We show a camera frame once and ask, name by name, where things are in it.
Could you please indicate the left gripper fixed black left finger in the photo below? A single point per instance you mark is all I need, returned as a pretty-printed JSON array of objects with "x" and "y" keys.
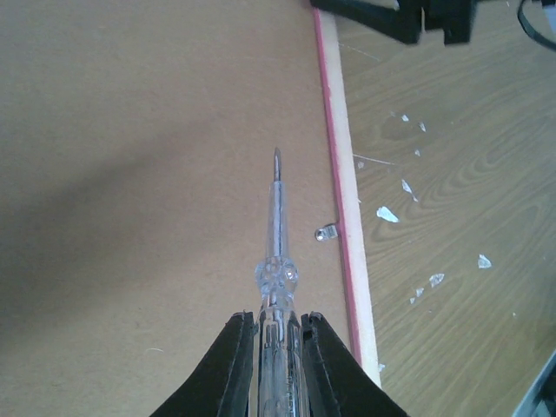
[{"x": 220, "y": 383}]

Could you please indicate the left gripper moving black right finger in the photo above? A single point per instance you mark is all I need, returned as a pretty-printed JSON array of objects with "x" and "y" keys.
[{"x": 337, "y": 385}]

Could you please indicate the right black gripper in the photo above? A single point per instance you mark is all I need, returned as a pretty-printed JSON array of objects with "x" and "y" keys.
[{"x": 455, "y": 18}]

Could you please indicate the clear handle screwdriver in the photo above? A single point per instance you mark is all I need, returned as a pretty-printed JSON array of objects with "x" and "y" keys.
[{"x": 278, "y": 386}]

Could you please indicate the pink photo frame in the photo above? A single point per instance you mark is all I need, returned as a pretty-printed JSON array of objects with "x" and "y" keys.
[{"x": 137, "y": 144}]

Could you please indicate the metal frame retaining clip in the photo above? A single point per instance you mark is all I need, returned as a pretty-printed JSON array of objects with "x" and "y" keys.
[{"x": 327, "y": 232}]

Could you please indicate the aluminium front rail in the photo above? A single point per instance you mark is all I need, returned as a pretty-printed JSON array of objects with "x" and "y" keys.
[{"x": 539, "y": 399}]

